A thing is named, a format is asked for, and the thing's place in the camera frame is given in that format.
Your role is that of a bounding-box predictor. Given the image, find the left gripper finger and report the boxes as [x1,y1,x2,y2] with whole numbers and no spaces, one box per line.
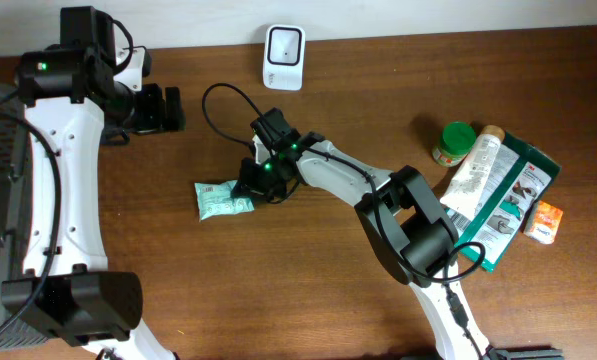
[163,87,186,132]
[133,83,165,134]

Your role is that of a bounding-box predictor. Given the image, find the teal wipes packet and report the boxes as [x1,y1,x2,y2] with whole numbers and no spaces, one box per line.
[194,180,254,221]

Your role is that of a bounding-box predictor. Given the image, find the green lidded jar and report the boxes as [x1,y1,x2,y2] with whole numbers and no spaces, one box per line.
[431,122,477,167]

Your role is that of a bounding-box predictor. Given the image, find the white tube with tan cap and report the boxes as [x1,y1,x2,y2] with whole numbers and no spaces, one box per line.
[440,125,505,221]

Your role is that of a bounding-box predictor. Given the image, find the green gloves package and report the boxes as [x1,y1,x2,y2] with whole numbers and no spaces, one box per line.
[444,133,561,272]

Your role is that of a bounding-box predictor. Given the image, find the orange snack packet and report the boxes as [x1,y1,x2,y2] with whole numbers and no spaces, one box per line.
[523,200,564,245]

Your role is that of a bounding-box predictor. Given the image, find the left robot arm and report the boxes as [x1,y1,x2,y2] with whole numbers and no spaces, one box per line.
[1,6,186,359]

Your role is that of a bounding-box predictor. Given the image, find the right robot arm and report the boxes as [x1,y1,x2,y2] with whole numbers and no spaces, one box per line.
[232,108,497,359]

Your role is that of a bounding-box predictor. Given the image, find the grey plastic basket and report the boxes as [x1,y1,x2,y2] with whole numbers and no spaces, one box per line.
[0,83,47,352]

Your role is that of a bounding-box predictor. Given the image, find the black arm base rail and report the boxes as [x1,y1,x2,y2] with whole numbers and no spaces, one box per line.
[402,347,565,360]

